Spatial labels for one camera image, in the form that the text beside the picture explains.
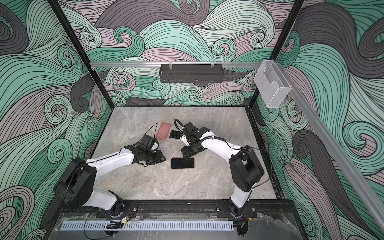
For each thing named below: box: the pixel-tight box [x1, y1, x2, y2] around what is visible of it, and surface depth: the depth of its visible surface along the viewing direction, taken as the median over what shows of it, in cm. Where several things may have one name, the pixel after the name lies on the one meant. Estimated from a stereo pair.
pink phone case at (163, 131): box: [156, 122, 171, 141], surface depth 109 cm
